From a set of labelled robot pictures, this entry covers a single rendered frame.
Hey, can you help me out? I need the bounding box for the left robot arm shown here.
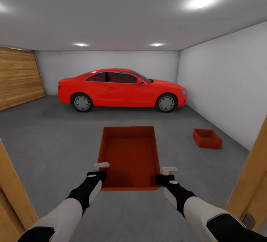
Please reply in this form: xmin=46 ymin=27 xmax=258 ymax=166
xmin=17 ymin=162 xmax=110 ymax=242

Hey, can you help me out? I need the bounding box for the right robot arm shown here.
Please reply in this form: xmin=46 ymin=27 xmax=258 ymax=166
xmin=155 ymin=167 xmax=267 ymax=242

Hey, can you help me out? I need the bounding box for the storage box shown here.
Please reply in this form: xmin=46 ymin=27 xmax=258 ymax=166
xmin=98 ymin=126 xmax=162 ymax=191
xmin=193 ymin=129 xmax=223 ymax=149

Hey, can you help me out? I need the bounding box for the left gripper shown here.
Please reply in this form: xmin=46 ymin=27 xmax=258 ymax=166
xmin=87 ymin=170 xmax=106 ymax=181

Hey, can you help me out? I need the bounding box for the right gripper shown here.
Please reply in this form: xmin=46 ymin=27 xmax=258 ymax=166
xmin=155 ymin=174 xmax=174 ymax=185

